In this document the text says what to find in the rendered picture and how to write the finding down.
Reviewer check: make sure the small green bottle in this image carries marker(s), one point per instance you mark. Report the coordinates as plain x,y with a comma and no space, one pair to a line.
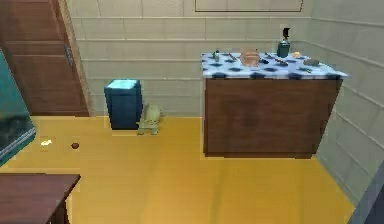
217,56

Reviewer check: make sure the small dark red stick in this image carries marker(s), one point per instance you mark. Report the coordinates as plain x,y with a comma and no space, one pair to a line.
232,56

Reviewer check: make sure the blue bin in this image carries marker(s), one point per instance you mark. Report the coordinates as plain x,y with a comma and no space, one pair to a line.
124,103

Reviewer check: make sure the brown cabinet with blue-spotted top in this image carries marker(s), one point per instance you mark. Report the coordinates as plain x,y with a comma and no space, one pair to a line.
266,113

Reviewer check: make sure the pink translucent jar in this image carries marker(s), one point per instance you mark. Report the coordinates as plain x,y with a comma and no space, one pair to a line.
250,57

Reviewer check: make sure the dark teal bottle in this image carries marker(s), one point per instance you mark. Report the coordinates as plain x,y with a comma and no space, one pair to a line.
283,46

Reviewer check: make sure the small orange object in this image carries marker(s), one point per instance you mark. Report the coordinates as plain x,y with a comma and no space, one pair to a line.
296,54

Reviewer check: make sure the small brown ball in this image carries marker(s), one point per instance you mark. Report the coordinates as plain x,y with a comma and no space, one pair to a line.
75,145

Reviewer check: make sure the dark grey flat object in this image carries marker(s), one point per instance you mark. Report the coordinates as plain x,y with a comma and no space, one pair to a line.
311,62

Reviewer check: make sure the small pale yellow object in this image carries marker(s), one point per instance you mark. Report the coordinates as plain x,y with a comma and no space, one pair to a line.
46,142

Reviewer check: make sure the brown wooden room door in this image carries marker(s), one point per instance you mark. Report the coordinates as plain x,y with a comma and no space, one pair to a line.
43,60

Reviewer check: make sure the teal glass panel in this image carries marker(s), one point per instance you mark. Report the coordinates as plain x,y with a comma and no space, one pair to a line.
11,110

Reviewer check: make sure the dark red wooden table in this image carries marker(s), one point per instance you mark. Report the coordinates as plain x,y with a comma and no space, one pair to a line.
31,196

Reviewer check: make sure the dark blue furniture edge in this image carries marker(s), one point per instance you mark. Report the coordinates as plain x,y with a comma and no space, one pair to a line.
370,200

